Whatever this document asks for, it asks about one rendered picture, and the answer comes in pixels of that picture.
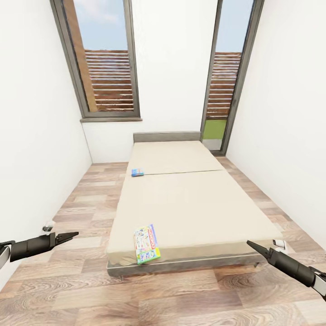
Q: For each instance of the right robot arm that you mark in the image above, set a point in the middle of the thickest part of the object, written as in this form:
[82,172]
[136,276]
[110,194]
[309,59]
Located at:
[278,257]

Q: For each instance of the board game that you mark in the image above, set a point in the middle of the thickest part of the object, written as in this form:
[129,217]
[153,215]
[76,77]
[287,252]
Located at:
[146,244]
[136,172]

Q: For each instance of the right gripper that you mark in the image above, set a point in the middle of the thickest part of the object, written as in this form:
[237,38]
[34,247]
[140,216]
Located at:
[278,259]

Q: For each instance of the fixed window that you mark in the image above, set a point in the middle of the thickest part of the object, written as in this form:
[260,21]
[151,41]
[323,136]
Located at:
[99,44]

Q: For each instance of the door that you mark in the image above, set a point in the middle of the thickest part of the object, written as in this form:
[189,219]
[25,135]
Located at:
[235,29]

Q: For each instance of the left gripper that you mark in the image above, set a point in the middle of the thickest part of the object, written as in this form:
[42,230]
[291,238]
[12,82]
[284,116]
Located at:
[47,242]

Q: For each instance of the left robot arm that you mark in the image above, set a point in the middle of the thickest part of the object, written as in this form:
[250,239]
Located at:
[45,242]

